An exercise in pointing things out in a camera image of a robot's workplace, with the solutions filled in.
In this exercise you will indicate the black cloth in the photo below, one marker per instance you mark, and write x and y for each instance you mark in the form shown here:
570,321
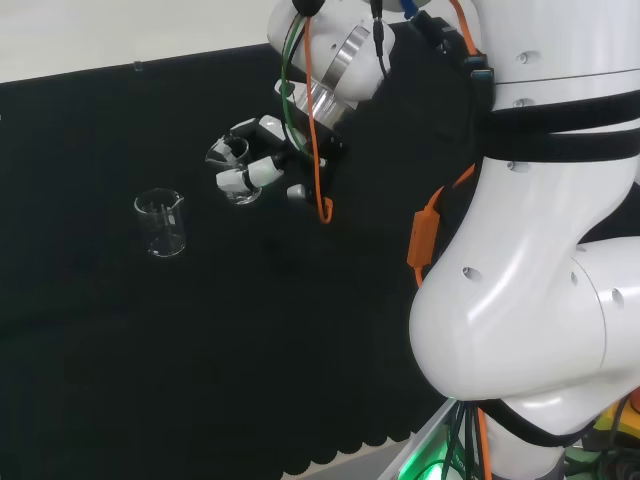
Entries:
150,325

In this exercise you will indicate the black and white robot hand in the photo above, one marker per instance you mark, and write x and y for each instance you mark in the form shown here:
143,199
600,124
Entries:
265,172

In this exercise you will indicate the yellow stop button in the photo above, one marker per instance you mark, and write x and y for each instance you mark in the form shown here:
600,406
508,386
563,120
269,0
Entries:
612,417

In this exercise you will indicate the grey metal base plate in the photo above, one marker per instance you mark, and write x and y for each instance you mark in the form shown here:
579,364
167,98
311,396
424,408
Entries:
425,445

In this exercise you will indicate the clear glass beaker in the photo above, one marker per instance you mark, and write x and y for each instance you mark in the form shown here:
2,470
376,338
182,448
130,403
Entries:
240,197
160,245

